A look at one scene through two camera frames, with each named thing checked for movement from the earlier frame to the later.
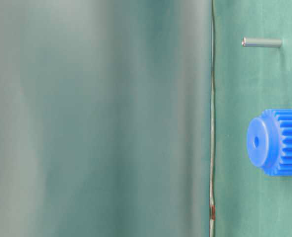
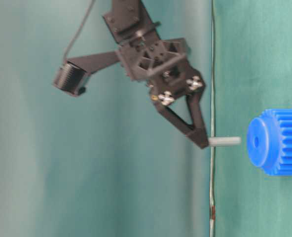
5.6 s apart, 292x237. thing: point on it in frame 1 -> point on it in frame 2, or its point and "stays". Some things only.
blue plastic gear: x=275 y=141 stays
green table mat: x=248 y=82 stays
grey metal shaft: x=261 y=43 -> x=224 y=141
